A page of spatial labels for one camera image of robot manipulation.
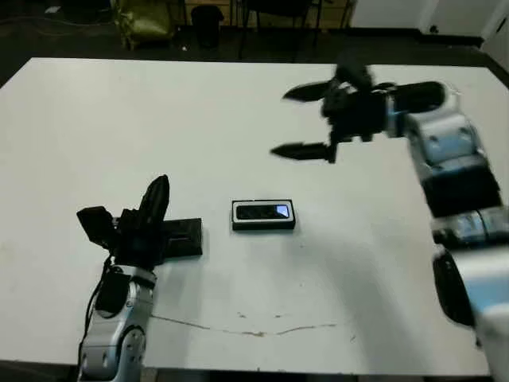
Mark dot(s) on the white paper sheet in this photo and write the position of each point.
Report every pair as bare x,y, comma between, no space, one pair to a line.
51,10

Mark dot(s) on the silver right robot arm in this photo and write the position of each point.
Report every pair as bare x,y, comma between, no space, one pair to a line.
449,139

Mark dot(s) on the glossy black box lid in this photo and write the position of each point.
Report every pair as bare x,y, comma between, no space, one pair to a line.
187,244

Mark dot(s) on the black mesh office chair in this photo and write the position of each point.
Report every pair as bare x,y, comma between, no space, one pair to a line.
282,6

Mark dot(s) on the black waste bin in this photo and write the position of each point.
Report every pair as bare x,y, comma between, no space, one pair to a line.
207,26

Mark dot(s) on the black handheld camera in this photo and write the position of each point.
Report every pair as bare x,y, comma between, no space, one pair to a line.
258,211

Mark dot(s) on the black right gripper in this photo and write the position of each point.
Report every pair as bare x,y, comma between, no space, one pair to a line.
356,115

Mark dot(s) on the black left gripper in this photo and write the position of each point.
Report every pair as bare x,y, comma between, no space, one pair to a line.
137,242

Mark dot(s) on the yellow green bag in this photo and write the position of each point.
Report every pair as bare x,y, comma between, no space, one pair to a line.
145,22

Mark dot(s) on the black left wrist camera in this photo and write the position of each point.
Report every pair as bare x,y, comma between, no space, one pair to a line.
95,227

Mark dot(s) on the black box base white inlay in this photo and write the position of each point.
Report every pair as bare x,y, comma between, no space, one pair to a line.
262,226

